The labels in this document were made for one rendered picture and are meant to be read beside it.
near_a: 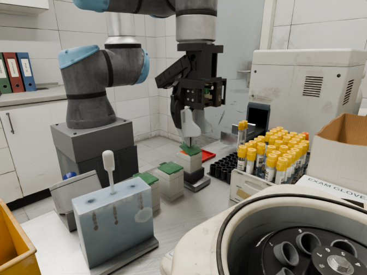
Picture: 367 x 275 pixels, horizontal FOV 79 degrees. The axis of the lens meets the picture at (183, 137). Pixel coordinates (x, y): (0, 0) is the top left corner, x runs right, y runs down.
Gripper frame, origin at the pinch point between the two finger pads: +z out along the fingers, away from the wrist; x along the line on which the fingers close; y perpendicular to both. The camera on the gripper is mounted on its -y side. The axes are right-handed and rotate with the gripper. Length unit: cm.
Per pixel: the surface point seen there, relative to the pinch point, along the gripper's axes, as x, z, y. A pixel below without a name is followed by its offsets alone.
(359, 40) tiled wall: 170, -28, 2
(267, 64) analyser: 38.5, -15.3, -1.1
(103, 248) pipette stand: -25.0, 6.9, 8.0
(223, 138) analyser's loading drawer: 21.3, 6.4, -4.6
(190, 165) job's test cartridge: -1.8, 4.6, 2.8
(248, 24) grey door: 164, -44, -81
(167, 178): -8.9, 4.7, 3.3
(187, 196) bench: -4.8, 10.2, 4.7
